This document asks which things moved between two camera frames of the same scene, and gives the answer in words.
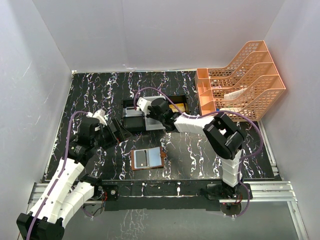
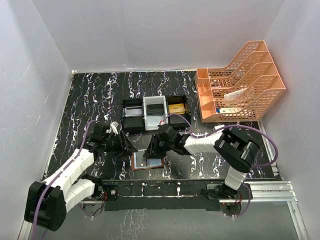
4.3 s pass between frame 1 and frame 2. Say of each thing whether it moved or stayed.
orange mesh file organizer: stayed
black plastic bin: stayed
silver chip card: stayed
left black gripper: moved
